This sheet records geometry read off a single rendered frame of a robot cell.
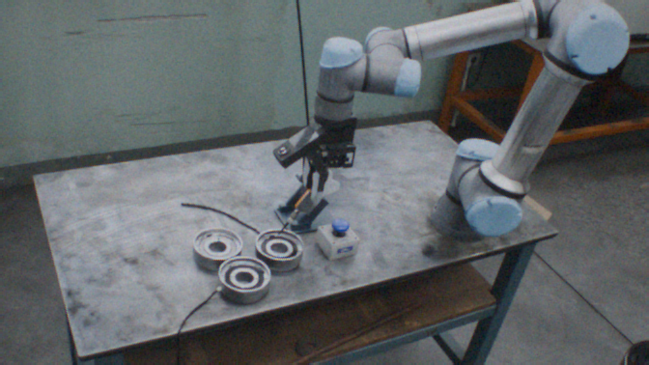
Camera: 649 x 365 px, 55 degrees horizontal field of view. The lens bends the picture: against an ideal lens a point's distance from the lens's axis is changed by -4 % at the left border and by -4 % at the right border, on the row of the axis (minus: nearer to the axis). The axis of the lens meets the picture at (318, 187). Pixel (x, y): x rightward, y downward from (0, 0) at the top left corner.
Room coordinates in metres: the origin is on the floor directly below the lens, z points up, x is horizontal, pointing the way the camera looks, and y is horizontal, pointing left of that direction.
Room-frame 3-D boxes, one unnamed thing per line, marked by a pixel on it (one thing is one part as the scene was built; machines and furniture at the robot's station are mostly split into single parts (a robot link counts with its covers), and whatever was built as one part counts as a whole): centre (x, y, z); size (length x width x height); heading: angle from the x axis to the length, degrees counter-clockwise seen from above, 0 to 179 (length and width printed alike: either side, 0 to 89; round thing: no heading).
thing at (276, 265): (1.09, 0.06, 0.82); 0.10 x 0.10 x 0.04
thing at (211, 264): (1.06, 0.19, 0.82); 0.10 x 0.10 x 0.04
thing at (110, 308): (1.31, 0.03, 0.79); 1.20 x 0.60 x 0.02; 123
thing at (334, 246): (1.16, -0.07, 0.82); 0.08 x 0.07 x 0.05; 123
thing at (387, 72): (1.20, -0.10, 1.23); 0.11 x 0.11 x 0.08; 6
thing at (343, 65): (1.17, 0.00, 1.23); 0.09 x 0.08 x 0.11; 96
